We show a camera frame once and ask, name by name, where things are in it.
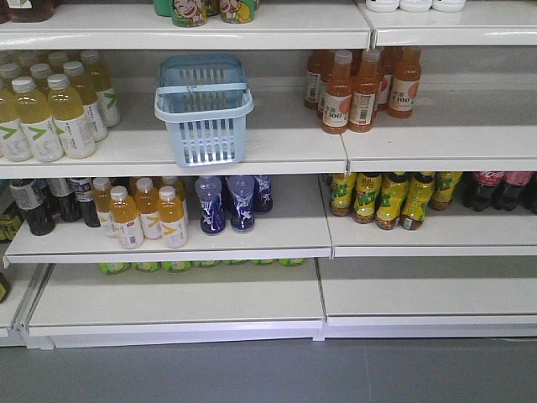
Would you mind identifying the light blue plastic basket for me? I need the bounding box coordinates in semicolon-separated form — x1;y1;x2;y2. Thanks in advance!
154;53;254;168

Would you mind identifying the blue sports drink bottle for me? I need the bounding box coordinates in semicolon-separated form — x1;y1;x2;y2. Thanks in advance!
253;175;274;213
196;175;226;235
227;175;255;232

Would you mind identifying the green drink bottle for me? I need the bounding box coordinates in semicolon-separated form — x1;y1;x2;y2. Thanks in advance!
161;261;191;273
191;260;220;268
98;262;131;275
250;259;274;266
278;258;306;267
222;259;248;266
132;262;161;273

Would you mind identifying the yellow lemon tea bottle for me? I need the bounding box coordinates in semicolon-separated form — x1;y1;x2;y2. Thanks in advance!
375;171;409;230
400;171;435;230
352;172;383;224
330;172;357;217
429;171;463;211

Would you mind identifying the orange vitamin drink bottle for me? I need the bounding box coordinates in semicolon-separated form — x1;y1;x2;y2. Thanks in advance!
158;186;188;249
135;177;162;239
109;186;144;249
93;177;116;238

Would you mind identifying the white metal shelving unit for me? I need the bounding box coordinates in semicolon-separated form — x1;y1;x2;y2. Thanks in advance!
0;0;537;350

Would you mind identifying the orange C100 juice bottle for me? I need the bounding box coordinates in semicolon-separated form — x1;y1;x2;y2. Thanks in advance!
387;46;421;118
348;49;380;133
322;50;352;134

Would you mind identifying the dark tea bottle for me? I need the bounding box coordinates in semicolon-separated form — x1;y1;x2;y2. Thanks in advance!
70;177;101;228
9;179;55;236
46;178;81;222

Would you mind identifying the green cartoon drink can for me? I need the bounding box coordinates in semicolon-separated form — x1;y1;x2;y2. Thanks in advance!
219;0;256;24
171;0;207;28

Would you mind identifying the pale yellow drink bottle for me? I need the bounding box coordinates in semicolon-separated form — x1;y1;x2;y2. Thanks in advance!
1;82;33;162
81;50;121;128
12;76;65;162
47;74;96;160

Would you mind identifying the cola plastic bottle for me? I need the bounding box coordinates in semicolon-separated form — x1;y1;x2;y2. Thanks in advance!
493;171;534;211
462;171;505;212

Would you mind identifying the white peach drink bottle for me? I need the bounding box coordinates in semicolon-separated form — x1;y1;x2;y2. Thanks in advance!
431;0;466;13
399;0;433;13
365;0;400;13

